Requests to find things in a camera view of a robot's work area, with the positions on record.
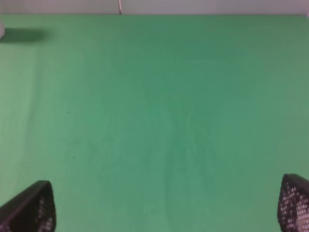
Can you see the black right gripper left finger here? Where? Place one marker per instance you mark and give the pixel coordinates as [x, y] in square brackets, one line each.
[32, 210]

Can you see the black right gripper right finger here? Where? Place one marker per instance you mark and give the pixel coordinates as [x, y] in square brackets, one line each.
[293, 204]

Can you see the green tablecloth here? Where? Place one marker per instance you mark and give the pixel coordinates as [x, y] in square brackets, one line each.
[147, 123]

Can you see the blue white yogurt bottle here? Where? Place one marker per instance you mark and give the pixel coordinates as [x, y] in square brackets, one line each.
[2, 30]

